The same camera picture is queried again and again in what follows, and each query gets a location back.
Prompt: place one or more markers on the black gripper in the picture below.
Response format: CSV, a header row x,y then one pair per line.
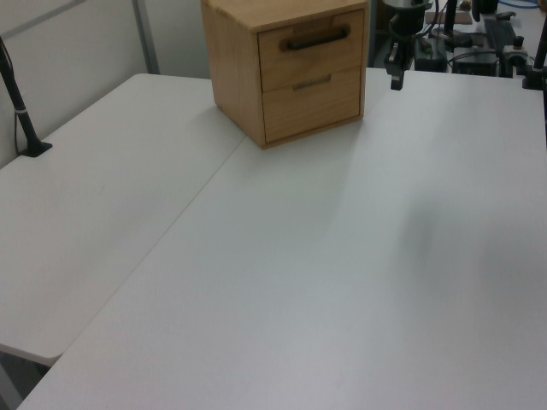
x,y
406,25

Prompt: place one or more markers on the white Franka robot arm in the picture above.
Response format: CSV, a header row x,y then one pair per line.
x,y
406,3

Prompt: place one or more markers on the wooden two-drawer cabinet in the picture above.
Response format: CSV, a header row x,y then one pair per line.
x,y
233,72

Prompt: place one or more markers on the black box with green label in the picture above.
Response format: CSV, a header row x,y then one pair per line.
x,y
431,60

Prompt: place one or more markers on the black electronics box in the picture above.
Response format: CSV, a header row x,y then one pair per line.
x,y
474,66

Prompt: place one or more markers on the black monitor stand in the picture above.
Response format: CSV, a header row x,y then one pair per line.
x,y
449,17

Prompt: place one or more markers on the black computer keyboard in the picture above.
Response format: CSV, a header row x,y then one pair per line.
x,y
500,34

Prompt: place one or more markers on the silver clamp with black knob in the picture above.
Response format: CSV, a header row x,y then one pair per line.
x,y
515,53

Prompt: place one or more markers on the black computer mouse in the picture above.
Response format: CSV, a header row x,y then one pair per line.
x,y
506,16

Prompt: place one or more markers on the black clamp stand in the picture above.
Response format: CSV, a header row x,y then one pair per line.
x,y
534,79

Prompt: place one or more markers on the grey metal frame post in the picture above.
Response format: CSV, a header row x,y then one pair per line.
x,y
147,38

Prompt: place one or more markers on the black camera stand pole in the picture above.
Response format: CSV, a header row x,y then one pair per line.
x,y
30,132

